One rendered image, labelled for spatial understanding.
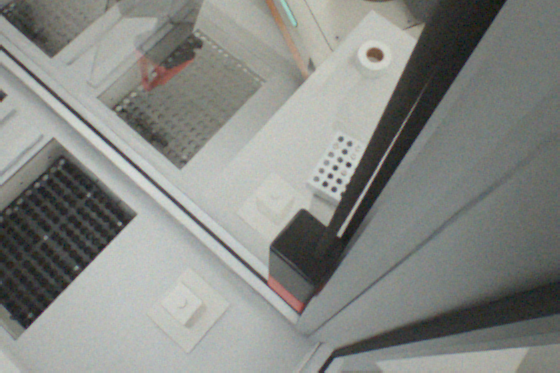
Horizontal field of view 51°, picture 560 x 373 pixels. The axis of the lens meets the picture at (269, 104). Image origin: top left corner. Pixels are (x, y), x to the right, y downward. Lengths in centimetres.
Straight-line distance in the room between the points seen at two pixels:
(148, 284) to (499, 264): 76
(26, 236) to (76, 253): 9
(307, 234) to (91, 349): 62
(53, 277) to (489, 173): 92
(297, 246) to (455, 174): 20
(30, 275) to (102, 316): 15
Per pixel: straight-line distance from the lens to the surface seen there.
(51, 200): 105
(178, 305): 81
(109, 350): 93
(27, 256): 103
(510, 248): 19
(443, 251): 22
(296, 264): 35
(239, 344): 90
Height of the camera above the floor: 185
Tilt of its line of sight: 65 degrees down
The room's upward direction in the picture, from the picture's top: 1 degrees clockwise
